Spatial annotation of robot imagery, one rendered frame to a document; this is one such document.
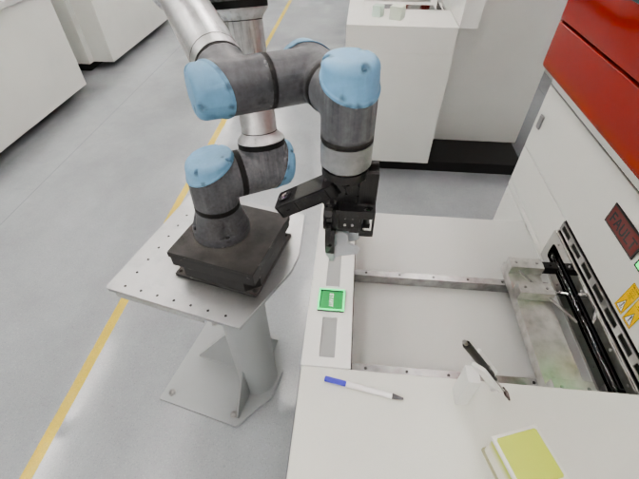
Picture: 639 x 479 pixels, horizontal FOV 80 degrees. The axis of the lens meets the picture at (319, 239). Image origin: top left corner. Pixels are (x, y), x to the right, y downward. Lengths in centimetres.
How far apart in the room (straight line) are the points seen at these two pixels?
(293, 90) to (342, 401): 51
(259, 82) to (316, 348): 48
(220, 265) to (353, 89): 62
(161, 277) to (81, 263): 146
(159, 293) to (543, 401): 89
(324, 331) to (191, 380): 115
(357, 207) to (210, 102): 26
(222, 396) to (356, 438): 116
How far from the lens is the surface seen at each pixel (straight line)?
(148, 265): 118
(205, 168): 91
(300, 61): 57
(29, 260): 274
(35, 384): 217
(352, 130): 51
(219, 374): 184
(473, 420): 75
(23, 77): 399
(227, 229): 101
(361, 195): 59
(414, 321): 99
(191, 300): 105
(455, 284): 107
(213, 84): 53
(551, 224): 122
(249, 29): 90
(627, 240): 97
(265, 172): 95
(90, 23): 497
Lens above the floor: 163
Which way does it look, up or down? 45 degrees down
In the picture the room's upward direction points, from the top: straight up
